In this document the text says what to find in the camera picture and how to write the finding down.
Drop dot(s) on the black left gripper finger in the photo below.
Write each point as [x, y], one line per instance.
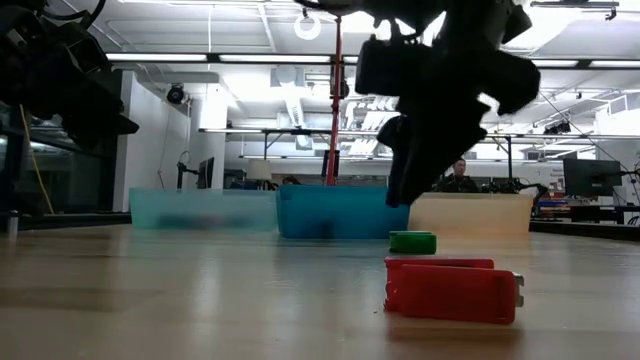
[100, 130]

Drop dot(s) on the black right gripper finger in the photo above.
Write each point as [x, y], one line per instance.
[400, 150]
[440, 150]

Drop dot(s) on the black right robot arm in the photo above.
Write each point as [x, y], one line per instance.
[475, 15]

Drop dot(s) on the black monitor on arm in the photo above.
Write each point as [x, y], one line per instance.
[205, 174]

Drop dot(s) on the green stapler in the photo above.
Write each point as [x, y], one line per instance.
[412, 243]

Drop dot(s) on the red stapler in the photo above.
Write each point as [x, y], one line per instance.
[450, 295]

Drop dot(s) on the person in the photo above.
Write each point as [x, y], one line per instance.
[291, 180]
[456, 180]

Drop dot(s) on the red vertical pole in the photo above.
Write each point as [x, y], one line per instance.
[334, 125]

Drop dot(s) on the beige bin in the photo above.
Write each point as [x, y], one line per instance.
[475, 215]

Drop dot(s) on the blue plastic bin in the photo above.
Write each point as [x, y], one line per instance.
[350, 215]

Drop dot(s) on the black background robot arms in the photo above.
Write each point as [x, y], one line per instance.
[515, 187]

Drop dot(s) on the teal translucent plastic bin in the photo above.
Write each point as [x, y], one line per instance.
[150, 205]

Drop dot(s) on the small silver cylinder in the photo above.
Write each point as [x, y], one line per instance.
[13, 222]

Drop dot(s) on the white lampshade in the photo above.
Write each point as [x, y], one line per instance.
[259, 170]

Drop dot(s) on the black computer monitor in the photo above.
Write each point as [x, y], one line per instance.
[592, 177]

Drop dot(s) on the black background desk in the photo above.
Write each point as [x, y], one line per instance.
[600, 212]

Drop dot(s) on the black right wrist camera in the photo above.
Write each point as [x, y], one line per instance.
[377, 67]

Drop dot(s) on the black wall security camera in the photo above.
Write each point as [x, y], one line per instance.
[176, 95]

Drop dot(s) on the black aluminium table frame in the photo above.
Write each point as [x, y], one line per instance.
[75, 219]

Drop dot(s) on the black background workstation frame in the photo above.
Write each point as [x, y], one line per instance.
[300, 131]

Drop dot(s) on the black overhead frame bar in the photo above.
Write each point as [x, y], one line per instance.
[250, 60]

